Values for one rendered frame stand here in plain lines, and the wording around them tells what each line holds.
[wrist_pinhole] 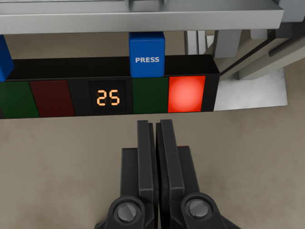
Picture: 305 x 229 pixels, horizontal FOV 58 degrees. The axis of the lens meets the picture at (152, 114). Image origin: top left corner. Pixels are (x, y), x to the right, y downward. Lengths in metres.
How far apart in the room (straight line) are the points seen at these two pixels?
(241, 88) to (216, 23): 0.78
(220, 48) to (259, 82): 0.73
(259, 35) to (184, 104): 0.10
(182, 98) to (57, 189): 0.75
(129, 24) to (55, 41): 0.81
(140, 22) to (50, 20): 0.05
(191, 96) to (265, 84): 0.76
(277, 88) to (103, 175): 0.63
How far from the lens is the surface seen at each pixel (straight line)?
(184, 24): 0.17
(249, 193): 0.98
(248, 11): 0.18
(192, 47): 0.61
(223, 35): 0.24
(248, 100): 0.95
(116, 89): 0.23
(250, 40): 0.29
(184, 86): 0.23
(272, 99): 0.98
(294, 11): 0.20
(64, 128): 0.92
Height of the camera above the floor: 0.89
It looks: 86 degrees down
